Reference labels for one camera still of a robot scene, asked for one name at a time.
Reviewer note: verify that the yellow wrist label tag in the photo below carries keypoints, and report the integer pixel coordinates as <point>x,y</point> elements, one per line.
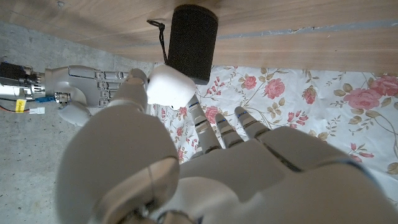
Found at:
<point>20,105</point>

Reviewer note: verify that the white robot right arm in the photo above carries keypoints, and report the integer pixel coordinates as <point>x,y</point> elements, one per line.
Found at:
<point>18,81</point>

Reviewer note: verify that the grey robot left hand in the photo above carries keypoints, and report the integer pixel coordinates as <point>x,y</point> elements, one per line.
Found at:
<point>248,180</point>

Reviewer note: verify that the floral backdrop cloth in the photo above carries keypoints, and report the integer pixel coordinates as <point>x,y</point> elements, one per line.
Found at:
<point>295,102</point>

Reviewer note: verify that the black cylindrical speaker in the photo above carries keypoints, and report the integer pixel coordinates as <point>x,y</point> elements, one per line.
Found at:
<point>192,40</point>

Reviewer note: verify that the white AirPods case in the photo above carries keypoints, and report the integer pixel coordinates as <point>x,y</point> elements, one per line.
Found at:
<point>169,90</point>

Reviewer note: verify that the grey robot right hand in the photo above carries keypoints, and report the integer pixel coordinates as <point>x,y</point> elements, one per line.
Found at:
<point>74,84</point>

